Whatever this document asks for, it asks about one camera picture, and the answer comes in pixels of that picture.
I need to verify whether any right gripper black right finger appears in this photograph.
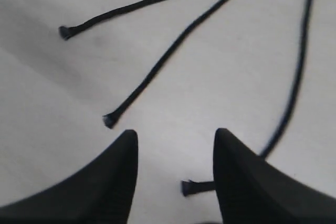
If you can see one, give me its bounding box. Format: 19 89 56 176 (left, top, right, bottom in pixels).
213 129 335 223

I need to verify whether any black rope strand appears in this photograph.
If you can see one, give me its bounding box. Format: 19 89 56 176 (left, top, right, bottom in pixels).
181 0 315 197
58 0 257 41
102 0 265 130

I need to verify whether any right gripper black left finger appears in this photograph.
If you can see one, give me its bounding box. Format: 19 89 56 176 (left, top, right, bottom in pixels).
1 130 138 223

